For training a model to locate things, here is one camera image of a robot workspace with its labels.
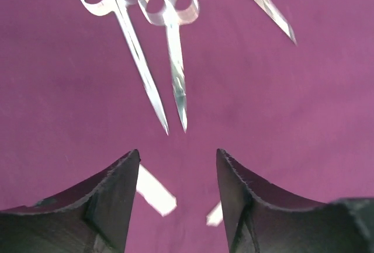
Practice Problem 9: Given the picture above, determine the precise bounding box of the white strip left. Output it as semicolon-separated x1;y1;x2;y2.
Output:
136;165;177;217

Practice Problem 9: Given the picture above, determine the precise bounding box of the purple cloth mat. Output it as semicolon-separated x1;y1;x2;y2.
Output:
1;0;373;252

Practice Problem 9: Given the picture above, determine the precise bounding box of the white strip right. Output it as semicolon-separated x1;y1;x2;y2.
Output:
206;201;223;227

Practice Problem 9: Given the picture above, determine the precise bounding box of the white strip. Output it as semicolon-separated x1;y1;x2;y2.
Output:
136;165;177;217
206;201;223;227

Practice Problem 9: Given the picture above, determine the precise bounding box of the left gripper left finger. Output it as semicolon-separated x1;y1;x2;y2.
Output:
1;150;140;252

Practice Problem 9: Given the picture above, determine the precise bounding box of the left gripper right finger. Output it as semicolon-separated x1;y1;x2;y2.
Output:
216;149;373;253

